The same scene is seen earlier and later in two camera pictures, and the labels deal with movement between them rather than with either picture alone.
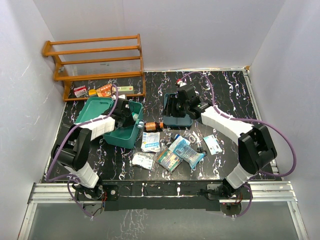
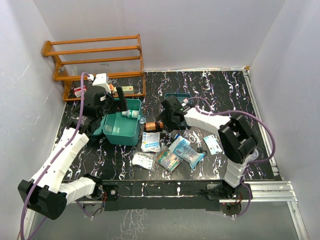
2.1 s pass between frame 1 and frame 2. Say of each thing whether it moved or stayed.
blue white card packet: stayed
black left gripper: moved
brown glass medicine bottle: stayed
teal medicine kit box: stayed
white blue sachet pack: stayed
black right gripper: moved
